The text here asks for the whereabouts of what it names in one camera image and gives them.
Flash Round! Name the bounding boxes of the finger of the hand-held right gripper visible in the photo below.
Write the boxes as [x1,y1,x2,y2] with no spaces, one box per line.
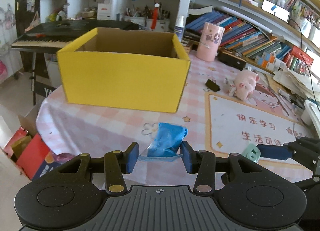
[257,143,297,161]

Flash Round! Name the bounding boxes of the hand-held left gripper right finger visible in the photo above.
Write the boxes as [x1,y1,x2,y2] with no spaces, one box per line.
[180,141,265,195]

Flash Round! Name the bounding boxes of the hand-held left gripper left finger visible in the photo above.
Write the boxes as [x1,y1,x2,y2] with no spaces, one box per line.
[56,142,140,195]

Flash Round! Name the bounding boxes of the mint green correction tape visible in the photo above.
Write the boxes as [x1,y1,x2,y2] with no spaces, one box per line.
[246,143,261,163]

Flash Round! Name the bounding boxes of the blue plastic packet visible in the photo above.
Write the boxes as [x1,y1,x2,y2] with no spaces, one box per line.
[138,122,188,163]

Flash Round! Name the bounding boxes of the pink pig plush toy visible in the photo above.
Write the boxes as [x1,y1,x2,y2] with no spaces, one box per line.
[232,70,260,100]

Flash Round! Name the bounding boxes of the black binder clip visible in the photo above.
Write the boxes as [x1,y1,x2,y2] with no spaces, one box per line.
[205,79,221,92]

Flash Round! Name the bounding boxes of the yellow cardboard box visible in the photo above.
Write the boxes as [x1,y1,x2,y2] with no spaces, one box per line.
[56,27,192,114]

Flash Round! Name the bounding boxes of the pink checkered cloth desktop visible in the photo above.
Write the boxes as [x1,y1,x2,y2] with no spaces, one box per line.
[36,51,320,189]

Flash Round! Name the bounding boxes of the white plastic appliance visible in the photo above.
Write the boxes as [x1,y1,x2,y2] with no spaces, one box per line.
[301,99,320,131]

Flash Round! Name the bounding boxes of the stack of papers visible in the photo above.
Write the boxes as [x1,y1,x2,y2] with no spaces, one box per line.
[272,67,320,112]

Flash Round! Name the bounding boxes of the small white red box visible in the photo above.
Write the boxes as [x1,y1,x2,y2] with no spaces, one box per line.
[225,77,237,97]

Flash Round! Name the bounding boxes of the orange white medicine box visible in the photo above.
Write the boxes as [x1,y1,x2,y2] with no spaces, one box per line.
[255,56,280,72]
[261,51,286,68]

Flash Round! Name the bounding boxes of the red gift box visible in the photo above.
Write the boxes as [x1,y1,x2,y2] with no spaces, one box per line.
[4,127,52,180]

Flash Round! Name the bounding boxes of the red book box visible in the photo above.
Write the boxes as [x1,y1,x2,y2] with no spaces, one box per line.
[290,45,314,66]

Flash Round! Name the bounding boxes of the small black case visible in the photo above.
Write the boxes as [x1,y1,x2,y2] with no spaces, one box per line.
[218,48,247,68]

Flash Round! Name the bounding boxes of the brown cardboard carton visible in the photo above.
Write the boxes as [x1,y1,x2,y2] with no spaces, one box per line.
[17,100,44,138]

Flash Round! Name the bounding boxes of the black keyboard stand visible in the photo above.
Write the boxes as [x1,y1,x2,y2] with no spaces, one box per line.
[29,51,58,107]

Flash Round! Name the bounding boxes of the wooden checkered box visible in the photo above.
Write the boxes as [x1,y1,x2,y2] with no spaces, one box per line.
[181,37,194,54]

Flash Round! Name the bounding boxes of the pink cylinder container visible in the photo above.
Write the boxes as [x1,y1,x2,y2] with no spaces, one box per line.
[196,22,225,62]

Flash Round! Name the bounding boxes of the white paper bag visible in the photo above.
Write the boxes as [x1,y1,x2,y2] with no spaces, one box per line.
[299,16,313,38]
[309,24,320,47]

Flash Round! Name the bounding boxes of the row of leaning books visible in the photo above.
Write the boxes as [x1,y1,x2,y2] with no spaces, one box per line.
[186,11,293,62]

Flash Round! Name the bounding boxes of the white spray bottle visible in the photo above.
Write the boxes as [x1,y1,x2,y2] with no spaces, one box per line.
[174,16,186,42]

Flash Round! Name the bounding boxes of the white pen holder with brushes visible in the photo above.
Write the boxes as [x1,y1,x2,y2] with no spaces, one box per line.
[124,5,170,32]

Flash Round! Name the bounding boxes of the smartphone on shelf stand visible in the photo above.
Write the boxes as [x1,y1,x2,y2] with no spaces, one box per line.
[262,0,290,23]

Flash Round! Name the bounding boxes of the black electronic keyboard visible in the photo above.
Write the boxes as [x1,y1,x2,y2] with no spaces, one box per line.
[11,20,139,49]

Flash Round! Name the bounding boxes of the white box with red label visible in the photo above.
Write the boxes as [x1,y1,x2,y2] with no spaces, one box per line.
[97,3,112,20]

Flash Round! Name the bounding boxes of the pink backpack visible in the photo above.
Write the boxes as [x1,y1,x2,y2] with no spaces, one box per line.
[0,60,8,84]

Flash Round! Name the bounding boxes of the hanging pastel bags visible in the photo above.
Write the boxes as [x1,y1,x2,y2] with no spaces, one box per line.
[0,4,17,30]

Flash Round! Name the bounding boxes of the black cable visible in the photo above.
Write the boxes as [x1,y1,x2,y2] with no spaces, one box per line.
[289,17,320,112]

